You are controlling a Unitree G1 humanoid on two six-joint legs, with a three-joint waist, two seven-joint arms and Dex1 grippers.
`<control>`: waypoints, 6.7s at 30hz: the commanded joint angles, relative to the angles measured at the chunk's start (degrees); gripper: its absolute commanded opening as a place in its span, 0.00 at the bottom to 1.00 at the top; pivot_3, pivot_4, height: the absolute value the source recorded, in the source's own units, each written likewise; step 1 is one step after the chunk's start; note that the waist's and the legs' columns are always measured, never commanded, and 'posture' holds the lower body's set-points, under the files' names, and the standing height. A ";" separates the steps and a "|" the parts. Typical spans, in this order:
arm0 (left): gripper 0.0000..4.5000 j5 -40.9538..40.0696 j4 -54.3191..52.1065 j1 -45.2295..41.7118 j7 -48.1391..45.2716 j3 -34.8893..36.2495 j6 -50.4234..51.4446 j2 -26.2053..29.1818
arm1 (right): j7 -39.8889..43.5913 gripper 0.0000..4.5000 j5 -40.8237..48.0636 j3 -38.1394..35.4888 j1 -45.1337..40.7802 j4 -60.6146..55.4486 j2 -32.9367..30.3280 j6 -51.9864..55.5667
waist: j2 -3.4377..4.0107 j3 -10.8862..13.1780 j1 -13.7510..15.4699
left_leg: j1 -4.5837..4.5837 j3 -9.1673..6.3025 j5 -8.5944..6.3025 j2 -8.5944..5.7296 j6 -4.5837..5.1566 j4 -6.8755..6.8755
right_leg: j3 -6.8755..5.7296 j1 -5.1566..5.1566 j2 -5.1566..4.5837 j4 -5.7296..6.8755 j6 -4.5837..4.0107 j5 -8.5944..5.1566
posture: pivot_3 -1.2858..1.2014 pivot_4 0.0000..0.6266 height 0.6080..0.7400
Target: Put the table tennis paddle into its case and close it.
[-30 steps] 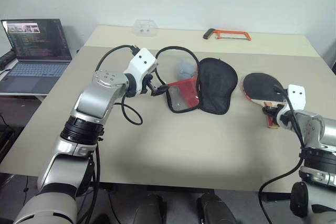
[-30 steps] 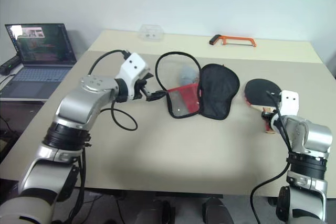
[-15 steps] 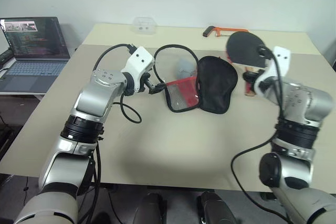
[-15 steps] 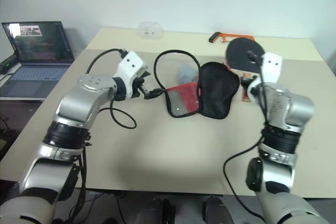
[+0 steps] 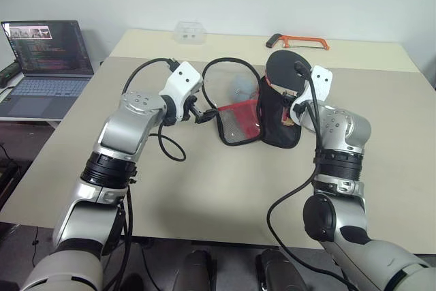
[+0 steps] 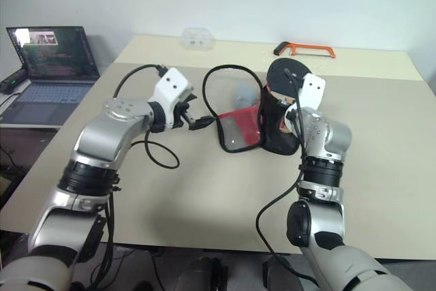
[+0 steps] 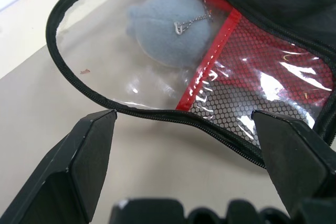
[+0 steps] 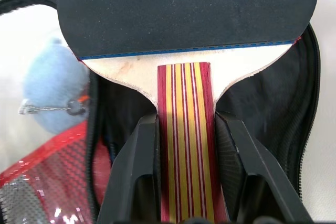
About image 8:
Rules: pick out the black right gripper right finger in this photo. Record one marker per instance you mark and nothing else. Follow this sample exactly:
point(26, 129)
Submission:
point(252, 150)

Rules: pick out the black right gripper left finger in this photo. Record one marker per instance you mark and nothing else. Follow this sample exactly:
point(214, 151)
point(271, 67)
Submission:
point(131, 155)

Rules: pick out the black red paddle case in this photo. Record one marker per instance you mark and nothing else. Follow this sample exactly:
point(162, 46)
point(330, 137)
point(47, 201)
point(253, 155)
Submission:
point(278, 103)

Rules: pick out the table tennis paddle black rubber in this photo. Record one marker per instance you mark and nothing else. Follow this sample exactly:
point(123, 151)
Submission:
point(183, 24)

